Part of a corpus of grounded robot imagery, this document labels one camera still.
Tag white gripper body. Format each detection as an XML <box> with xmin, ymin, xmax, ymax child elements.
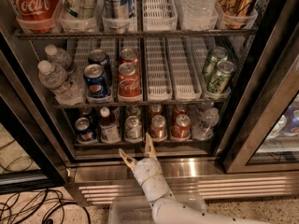
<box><xmin>133</xmin><ymin>158</ymin><xmax>163</xmax><ymax>186</ymax></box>

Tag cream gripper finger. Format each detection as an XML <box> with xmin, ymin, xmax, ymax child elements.
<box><xmin>144</xmin><ymin>133</ymin><xmax>157</xmax><ymax>159</ymax></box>
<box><xmin>119</xmin><ymin>148</ymin><xmax>137</xmax><ymax>171</ymax></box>

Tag green 7up can front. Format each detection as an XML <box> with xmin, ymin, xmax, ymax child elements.
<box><xmin>125</xmin><ymin>116</ymin><xmax>142</xmax><ymax>140</ymax></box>

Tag green 7up can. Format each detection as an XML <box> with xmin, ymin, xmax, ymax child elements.
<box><xmin>125</xmin><ymin>116</ymin><xmax>142</xmax><ymax>140</ymax></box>
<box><xmin>126</xmin><ymin>105</ymin><xmax>141</xmax><ymax>118</ymax></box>

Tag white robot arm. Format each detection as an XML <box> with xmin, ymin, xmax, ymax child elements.
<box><xmin>119</xmin><ymin>133</ymin><xmax>269</xmax><ymax>224</ymax></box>

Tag orange soda can front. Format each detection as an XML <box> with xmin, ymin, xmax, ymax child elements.
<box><xmin>149</xmin><ymin>115</ymin><xmax>166</xmax><ymax>140</ymax></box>

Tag orange soda can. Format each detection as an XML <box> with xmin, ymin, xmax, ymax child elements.
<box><xmin>149</xmin><ymin>115</ymin><xmax>166</xmax><ymax>140</ymax></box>
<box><xmin>149</xmin><ymin>105</ymin><xmax>163</xmax><ymax>118</ymax></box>

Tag red Coca-Cola can bottom front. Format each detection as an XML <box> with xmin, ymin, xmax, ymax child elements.
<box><xmin>171</xmin><ymin>114</ymin><xmax>191</xmax><ymax>139</ymax></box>

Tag red coca-cola can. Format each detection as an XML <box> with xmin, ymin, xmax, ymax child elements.
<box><xmin>118</xmin><ymin>63</ymin><xmax>141</xmax><ymax>97</ymax></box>
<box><xmin>120</xmin><ymin>48</ymin><xmax>140</xmax><ymax>67</ymax></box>
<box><xmin>171</xmin><ymin>114</ymin><xmax>191</xmax><ymax>139</ymax></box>
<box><xmin>172</xmin><ymin>104</ymin><xmax>189</xmax><ymax>119</ymax></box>

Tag orange soda can rear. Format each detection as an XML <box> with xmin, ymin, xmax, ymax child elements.
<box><xmin>149</xmin><ymin>105</ymin><xmax>163</xmax><ymax>118</ymax></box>

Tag green 7up can rear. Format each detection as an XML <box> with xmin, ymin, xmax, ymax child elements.
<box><xmin>126</xmin><ymin>105</ymin><xmax>141</xmax><ymax>118</ymax></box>

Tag steel fridge base grille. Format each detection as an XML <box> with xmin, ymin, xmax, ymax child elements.
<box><xmin>66</xmin><ymin>158</ymin><xmax>299</xmax><ymax>206</ymax></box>

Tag red Coca-Cola can bottom rear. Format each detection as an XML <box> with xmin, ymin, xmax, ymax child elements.
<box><xmin>172</xmin><ymin>104</ymin><xmax>189</xmax><ymax>119</ymax></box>

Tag blue Pepsi can bottom shelf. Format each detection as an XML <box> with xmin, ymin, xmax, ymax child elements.
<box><xmin>75</xmin><ymin>118</ymin><xmax>96</xmax><ymax>142</ymax></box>

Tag clear water bottle bottom shelf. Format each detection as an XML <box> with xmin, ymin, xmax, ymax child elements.
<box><xmin>192</xmin><ymin>102</ymin><xmax>220</xmax><ymax>141</ymax></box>

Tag red Coca-Cola can middle front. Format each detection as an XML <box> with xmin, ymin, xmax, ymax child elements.
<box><xmin>118</xmin><ymin>63</ymin><xmax>141</xmax><ymax>97</ymax></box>

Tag blue Pepsi can middle front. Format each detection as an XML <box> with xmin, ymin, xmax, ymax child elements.
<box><xmin>84</xmin><ymin>63</ymin><xmax>110</xmax><ymax>98</ymax></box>

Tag green can middle front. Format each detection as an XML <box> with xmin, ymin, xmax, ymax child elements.
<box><xmin>207</xmin><ymin>61</ymin><xmax>235</xmax><ymax>93</ymax></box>

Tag red Coca-Cola can middle rear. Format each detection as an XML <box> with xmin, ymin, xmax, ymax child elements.
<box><xmin>120</xmin><ymin>48</ymin><xmax>140</xmax><ymax>67</ymax></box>

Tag black fridge door left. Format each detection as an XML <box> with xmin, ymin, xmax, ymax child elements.
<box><xmin>0</xmin><ymin>36</ymin><xmax>67</xmax><ymax>194</ymax></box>

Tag blue Pepsi can middle rear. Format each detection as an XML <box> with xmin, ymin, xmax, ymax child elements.
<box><xmin>88</xmin><ymin>49</ymin><xmax>112</xmax><ymax>86</ymax></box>

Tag glass fridge door right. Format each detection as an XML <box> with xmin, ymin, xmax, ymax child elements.
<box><xmin>217</xmin><ymin>0</ymin><xmax>299</xmax><ymax>174</ymax></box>

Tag green can middle rear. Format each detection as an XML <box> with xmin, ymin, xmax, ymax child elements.
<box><xmin>202</xmin><ymin>47</ymin><xmax>228</xmax><ymax>82</ymax></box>

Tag silver blue can top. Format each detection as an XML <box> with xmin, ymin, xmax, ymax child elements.
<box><xmin>104</xmin><ymin>0</ymin><xmax>133</xmax><ymax>20</ymax></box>

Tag brown tea bottle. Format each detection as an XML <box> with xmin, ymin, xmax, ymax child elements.
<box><xmin>99</xmin><ymin>107</ymin><xmax>120</xmax><ymax>144</ymax></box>

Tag clear plastic bin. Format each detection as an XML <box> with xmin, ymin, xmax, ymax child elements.
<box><xmin>108</xmin><ymin>194</ymin><xmax>206</xmax><ymax>224</ymax></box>

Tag empty white tray middle left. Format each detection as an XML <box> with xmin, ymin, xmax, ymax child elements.
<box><xmin>144</xmin><ymin>37</ymin><xmax>173</xmax><ymax>101</ymax></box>

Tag water bottle middle front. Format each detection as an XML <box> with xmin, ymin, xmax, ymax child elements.
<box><xmin>37</xmin><ymin>60</ymin><xmax>85</xmax><ymax>105</ymax></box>

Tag water bottle middle rear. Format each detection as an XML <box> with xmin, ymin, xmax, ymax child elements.
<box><xmin>44</xmin><ymin>44</ymin><xmax>77</xmax><ymax>76</ymax></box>

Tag empty white tray top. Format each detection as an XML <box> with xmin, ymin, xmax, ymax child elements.
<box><xmin>142</xmin><ymin>0</ymin><xmax>178</xmax><ymax>32</ymax></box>

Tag cans behind right glass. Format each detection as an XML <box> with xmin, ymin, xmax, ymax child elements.
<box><xmin>267</xmin><ymin>105</ymin><xmax>299</xmax><ymax>139</ymax></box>

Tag clear water bottle top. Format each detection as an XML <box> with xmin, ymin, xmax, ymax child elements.
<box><xmin>181</xmin><ymin>0</ymin><xmax>217</xmax><ymax>25</ymax></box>

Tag green white bottle top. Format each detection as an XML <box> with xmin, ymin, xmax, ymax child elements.
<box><xmin>64</xmin><ymin>0</ymin><xmax>97</xmax><ymax>20</ymax></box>

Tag gold brown bottle top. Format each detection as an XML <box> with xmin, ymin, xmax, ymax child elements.
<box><xmin>216</xmin><ymin>0</ymin><xmax>258</xmax><ymax>30</ymax></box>

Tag large Coca-Cola bottle top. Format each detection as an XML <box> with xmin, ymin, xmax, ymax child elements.
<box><xmin>13</xmin><ymin>0</ymin><xmax>60</xmax><ymax>33</ymax></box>

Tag black cables on floor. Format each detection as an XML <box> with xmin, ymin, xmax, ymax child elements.
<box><xmin>0</xmin><ymin>138</ymin><xmax>92</xmax><ymax>224</ymax></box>

